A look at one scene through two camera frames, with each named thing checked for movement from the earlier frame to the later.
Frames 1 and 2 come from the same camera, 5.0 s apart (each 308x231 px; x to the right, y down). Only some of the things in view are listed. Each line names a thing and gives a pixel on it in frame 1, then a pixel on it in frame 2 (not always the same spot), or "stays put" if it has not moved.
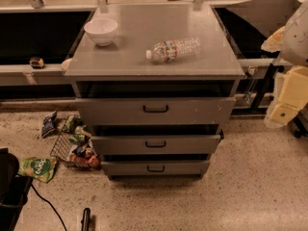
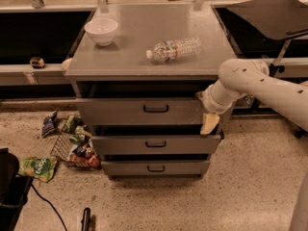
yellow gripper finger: (284, 112) -> (210, 121)
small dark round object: (37, 63) stays put
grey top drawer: (156, 111) stays put
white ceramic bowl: (101, 30) stays put
